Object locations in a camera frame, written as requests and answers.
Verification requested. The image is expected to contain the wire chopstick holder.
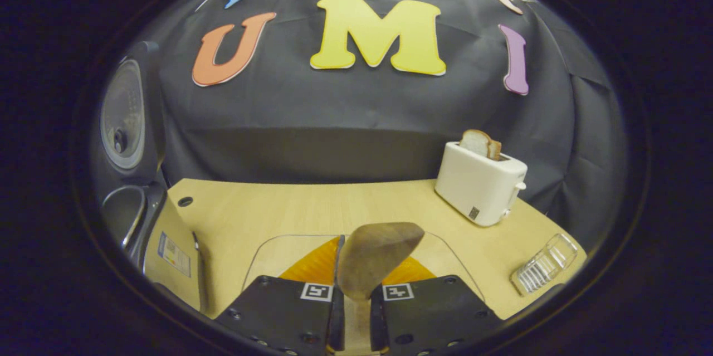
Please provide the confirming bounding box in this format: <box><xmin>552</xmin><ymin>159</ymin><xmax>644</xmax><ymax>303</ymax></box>
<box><xmin>510</xmin><ymin>232</ymin><xmax>579</xmax><ymax>295</ymax></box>

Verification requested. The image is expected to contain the clear rice container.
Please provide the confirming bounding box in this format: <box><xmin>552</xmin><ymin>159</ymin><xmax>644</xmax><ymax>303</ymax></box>
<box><xmin>242</xmin><ymin>233</ymin><xmax>485</xmax><ymax>301</ymax></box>

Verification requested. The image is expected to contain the wooden spoon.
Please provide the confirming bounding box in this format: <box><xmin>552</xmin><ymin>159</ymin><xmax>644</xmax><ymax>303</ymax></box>
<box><xmin>336</xmin><ymin>222</ymin><xmax>425</xmax><ymax>354</ymax></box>

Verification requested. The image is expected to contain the white bread slice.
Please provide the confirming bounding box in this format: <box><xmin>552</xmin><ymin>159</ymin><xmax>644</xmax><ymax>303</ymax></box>
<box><xmin>460</xmin><ymin>129</ymin><xmax>491</xmax><ymax>159</ymax></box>

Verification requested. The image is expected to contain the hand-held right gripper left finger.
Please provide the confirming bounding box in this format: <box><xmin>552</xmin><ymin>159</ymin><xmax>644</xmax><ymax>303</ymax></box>
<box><xmin>214</xmin><ymin>236</ymin><xmax>346</xmax><ymax>356</ymax></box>

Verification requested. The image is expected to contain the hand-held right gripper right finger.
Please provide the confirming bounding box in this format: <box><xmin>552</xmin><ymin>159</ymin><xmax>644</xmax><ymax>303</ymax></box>
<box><xmin>369</xmin><ymin>256</ymin><xmax>505</xmax><ymax>356</ymax></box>

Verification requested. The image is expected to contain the dark grey rice cooker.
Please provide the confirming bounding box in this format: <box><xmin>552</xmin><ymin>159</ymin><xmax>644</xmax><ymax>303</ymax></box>
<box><xmin>92</xmin><ymin>41</ymin><xmax>204</xmax><ymax>312</ymax></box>

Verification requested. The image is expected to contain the white toaster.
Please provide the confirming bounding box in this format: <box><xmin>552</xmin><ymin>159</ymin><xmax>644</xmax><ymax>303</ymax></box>
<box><xmin>434</xmin><ymin>142</ymin><xmax>528</xmax><ymax>227</ymax></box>

